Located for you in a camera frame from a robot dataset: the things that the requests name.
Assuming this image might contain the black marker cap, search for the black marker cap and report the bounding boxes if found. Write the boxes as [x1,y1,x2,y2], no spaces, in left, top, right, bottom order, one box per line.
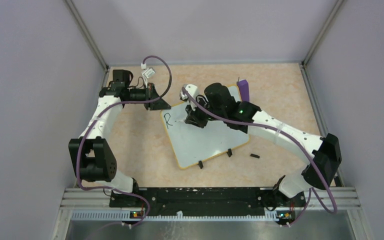
[250,153,260,159]

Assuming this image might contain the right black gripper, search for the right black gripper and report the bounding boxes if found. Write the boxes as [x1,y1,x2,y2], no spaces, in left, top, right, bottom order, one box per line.
[185,95,226,129]

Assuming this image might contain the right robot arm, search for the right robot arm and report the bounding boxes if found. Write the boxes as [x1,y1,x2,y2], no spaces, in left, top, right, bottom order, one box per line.
[179,82,342,206]

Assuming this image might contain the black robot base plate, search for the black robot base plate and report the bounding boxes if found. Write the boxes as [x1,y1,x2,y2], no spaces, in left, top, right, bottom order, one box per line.
[109,187,306,217]

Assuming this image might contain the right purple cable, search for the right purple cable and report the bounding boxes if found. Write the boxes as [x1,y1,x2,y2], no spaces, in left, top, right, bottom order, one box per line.
[181,86,339,228]

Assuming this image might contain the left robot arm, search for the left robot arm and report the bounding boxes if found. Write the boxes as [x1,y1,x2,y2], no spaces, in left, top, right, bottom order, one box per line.
[68,67,171,207]

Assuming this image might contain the yellow-framed whiteboard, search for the yellow-framed whiteboard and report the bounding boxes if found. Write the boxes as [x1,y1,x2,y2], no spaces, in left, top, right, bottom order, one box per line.
[160,101,250,170]

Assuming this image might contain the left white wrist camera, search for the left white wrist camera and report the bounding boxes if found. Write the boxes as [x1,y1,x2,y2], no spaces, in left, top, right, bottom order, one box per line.
[140,63,156,80]

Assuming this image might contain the purple eraser holder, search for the purple eraser holder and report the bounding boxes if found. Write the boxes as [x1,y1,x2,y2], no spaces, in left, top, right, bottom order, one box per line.
[236,79,250,102]

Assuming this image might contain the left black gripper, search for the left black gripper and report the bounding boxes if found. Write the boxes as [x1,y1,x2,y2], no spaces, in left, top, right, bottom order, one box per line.
[126,82,171,111]

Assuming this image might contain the white cable duct rail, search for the white cable duct rail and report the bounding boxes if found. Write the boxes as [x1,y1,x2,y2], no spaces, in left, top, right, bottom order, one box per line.
[71,210,279,222]

